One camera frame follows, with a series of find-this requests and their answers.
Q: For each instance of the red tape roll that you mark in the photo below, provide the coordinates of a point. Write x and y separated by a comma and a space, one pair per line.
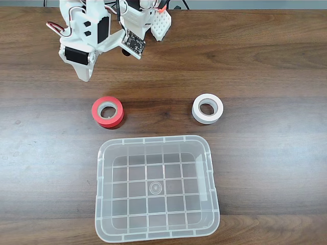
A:
95, 112

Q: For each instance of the clear plastic box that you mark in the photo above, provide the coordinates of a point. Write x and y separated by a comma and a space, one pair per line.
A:
102, 178

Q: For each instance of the white tape roll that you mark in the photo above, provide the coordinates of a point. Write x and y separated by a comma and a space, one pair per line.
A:
195, 109

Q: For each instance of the camera on white bracket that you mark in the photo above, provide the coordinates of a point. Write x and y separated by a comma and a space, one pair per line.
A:
134, 44

